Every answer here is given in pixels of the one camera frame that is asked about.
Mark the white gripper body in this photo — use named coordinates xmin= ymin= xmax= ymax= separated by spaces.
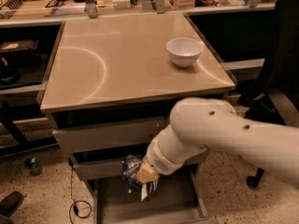
xmin=145 ymin=139 xmax=183 ymax=175

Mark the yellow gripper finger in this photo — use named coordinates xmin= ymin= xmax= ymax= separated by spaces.
xmin=135 ymin=159 xmax=159 ymax=184

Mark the blue chip bag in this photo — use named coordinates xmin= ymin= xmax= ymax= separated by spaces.
xmin=121 ymin=155 xmax=158 ymax=201

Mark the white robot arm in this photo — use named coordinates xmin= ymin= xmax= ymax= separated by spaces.
xmin=136 ymin=98 xmax=299 ymax=186

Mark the top drawer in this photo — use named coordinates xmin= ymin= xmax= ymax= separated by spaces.
xmin=53 ymin=116 xmax=168 ymax=154

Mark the open bottom drawer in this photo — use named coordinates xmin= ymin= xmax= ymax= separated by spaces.
xmin=94 ymin=168 xmax=218 ymax=224

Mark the middle drawer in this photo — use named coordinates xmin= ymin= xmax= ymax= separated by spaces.
xmin=68 ymin=147 xmax=210 ymax=182

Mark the grey drawer cabinet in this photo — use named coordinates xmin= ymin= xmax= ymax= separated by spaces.
xmin=36 ymin=11 xmax=238 ymax=224

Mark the small caster on floor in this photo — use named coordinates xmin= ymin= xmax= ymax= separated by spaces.
xmin=24 ymin=158 xmax=43 ymax=176

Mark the white bowl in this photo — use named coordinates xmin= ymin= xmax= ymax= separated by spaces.
xmin=166 ymin=37 xmax=203 ymax=67

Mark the black office chair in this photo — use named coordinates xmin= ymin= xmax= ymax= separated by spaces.
xmin=238 ymin=0 xmax=299 ymax=188

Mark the dark shoe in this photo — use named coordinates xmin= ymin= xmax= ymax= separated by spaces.
xmin=0 ymin=191 xmax=23 ymax=216

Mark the back workbench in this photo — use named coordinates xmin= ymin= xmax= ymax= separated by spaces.
xmin=1 ymin=0 xmax=276 ymax=27

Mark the coiled soldering stand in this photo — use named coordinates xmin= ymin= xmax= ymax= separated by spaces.
xmin=0 ymin=0 xmax=22 ymax=20

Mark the black floor cable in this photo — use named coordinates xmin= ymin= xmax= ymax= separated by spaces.
xmin=67 ymin=158 xmax=93 ymax=224

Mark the grey metal post left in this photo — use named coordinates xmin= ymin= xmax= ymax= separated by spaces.
xmin=85 ymin=0 xmax=97 ymax=19

